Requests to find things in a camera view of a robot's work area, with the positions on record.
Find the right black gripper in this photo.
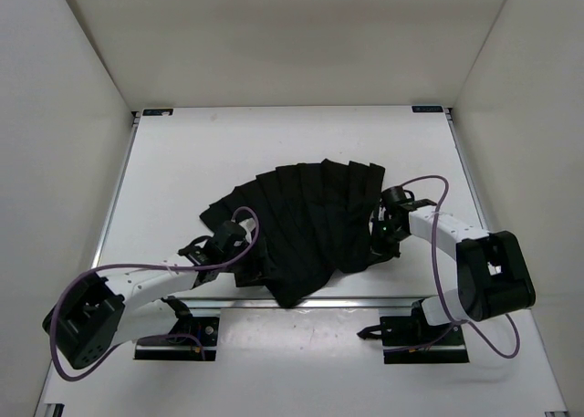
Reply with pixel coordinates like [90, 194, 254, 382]
[366, 218, 410, 266]

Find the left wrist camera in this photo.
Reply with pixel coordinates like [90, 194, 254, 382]
[238, 218, 257, 244]

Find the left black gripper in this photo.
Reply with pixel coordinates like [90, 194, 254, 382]
[222, 235, 284, 287]

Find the right blue table label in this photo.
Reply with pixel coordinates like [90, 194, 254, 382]
[412, 105, 443, 114]

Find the black pleated skirt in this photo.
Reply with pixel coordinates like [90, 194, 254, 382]
[200, 160, 391, 308]

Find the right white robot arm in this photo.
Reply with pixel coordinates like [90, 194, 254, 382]
[371, 186, 536, 345]

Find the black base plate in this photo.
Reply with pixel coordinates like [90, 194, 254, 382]
[134, 316, 220, 362]
[357, 308, 470, 365]

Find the blue table label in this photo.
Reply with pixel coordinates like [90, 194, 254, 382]
[412, 105, 443, 114]
[141, 109, 173, 117]

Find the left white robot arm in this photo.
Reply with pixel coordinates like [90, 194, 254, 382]
[43, 216, 259, 370]

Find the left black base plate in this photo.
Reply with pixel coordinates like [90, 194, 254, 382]
[134, 316, 220, 362]

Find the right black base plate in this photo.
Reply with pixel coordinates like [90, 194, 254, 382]
[357, 308, 470, 365]

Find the left blue table label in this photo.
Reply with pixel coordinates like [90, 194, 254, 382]
[141, 109, 173, 117]

